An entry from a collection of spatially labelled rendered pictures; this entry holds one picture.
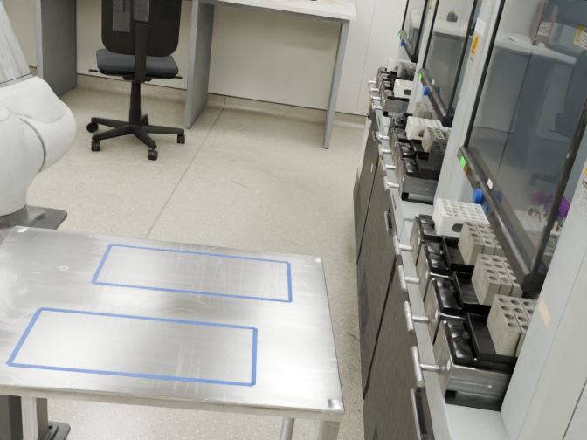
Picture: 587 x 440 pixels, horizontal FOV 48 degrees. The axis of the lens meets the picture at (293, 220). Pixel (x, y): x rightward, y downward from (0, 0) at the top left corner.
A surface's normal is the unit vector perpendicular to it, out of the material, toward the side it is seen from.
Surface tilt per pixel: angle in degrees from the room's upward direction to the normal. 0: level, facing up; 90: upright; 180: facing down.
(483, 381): 90
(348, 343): 0
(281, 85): 90
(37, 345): 0
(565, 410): 90
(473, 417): 0
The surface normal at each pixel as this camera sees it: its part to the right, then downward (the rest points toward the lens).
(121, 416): 0.13, -0.90
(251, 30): -0.07, 0.42
